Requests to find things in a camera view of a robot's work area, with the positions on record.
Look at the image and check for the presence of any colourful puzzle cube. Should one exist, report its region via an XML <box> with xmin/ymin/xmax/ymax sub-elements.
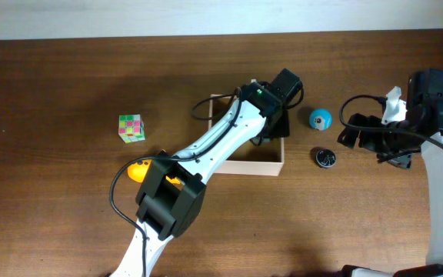
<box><xmin>118</xmin><ymin>114</ymin><xmax>145</xmax><ymax>143</ymax></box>

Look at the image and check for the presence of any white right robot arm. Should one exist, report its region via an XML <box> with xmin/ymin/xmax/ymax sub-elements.
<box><xmin>338</xmin><ymin>103</ymin><xmax>443</xmax><ymax>276</ymax></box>

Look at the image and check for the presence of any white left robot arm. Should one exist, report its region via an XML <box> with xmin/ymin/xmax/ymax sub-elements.
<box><xmin>112</xmin><ymin>82</ymin><xmax>301</xmax><ymax>276</ymax></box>

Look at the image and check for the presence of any black round clock disc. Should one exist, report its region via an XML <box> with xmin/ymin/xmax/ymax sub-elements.
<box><xmin>315</xmin><ymin>149</ymin><xmax>337</xmax><ymax>169</ymax></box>

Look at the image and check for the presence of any blue penguin ball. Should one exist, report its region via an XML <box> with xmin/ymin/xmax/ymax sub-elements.
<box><xmin>309</xmin><ymin>108</ymin><xmax>332</xmax><ymax>131</ymax></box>

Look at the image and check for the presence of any beige cardboard box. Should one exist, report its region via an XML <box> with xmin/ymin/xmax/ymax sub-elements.
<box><xmin>208</xmin><ymin>100</ymin><xmax>284</xmax><ymax>176</ymax></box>

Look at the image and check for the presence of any yellow plastic toy animal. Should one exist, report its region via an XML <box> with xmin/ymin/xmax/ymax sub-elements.
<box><xmin>127</xmin><ymin>149</ymin><xmax>181</xmax><ymax>185</ymax></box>

